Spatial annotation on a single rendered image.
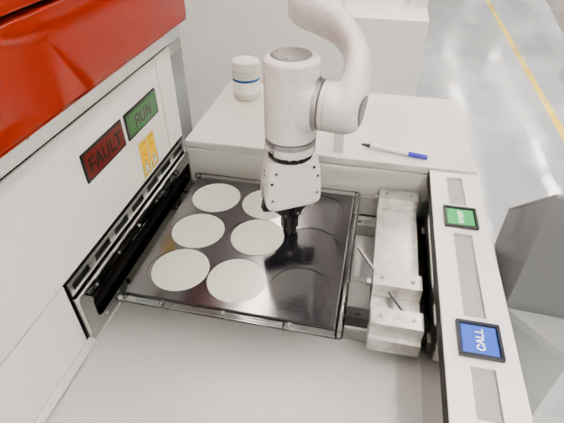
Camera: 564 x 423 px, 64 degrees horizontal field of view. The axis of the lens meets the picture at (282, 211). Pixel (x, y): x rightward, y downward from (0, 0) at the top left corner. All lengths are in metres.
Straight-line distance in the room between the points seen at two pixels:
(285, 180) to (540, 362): 0.63
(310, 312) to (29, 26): 0.52
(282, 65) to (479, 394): 0.49
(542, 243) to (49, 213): 0.73
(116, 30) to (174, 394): 0.53
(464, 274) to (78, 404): 0.61
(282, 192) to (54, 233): 0.35
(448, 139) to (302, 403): 0.65
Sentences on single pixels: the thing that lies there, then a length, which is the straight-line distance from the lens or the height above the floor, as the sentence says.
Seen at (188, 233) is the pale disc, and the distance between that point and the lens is 0.87.
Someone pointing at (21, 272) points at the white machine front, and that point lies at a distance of 0.65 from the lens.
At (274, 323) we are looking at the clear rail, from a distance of 0.71.
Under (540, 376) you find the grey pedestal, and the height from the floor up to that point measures 0.63.
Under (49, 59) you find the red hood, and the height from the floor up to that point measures 1.29.
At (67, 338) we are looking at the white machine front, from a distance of 0.77.
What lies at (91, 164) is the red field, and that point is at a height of 1.10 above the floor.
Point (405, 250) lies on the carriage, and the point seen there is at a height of 0.88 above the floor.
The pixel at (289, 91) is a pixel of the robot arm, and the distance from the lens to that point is 0.66.
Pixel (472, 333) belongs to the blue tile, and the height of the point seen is 0.96.
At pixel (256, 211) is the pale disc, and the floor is 0.90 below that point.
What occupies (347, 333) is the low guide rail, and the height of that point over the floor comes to 0.84.
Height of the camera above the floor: 1.46
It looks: 38 degrees down
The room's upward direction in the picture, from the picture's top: straight up
